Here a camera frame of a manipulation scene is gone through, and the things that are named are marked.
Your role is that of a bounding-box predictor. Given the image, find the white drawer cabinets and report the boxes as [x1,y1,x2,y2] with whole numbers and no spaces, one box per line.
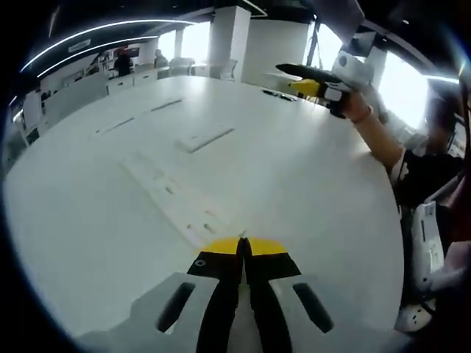
[106,65,159,96]

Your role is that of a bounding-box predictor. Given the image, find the white socket holder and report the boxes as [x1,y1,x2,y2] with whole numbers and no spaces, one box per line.
[117,151,248,248]

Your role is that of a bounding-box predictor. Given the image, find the white worn device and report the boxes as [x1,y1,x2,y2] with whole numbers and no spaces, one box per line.
[396,200,465,334]

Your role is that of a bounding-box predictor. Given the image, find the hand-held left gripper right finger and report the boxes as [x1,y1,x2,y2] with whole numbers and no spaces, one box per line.
[241,237,398,353]

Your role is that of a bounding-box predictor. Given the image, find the long white socket holder strip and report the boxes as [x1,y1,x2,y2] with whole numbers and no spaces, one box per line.
[87,96,184,136]

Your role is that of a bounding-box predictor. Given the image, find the ceiling light strip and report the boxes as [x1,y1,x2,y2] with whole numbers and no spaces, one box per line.
[36,34,161,76]
[20,20,198,73]

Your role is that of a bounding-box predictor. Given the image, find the white socket holder cover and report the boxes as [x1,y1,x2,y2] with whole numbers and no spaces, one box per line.
[174,126,236,154]

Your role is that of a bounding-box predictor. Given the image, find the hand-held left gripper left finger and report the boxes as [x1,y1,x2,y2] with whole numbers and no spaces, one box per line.
[79,237,244,353]

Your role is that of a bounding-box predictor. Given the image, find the person's right hand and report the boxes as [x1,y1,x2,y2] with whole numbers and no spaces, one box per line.
[345,89,372,123]

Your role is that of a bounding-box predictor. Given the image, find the dark flat object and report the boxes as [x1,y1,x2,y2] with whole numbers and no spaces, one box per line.
[261,88,297,103]

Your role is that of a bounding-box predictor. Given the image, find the white mesh office chair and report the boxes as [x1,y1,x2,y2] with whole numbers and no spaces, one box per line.
[169,57,194,76]
[220,60,238,82]

